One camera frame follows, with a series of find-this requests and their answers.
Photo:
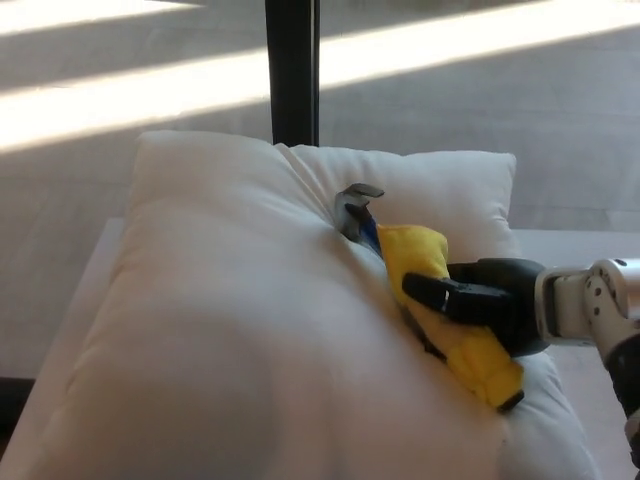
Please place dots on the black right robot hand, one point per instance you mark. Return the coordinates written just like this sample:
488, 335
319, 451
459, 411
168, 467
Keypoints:
492, 300

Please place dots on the claw hammer with yellow wrap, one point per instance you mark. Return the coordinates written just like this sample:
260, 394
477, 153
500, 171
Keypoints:
415, 250

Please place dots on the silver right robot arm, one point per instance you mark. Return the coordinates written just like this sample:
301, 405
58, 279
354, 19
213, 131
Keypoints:
585, 305

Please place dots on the white pillow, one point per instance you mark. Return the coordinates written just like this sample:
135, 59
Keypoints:
225, 310

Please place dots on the black vertical post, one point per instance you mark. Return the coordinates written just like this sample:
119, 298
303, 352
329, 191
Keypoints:
294, 70

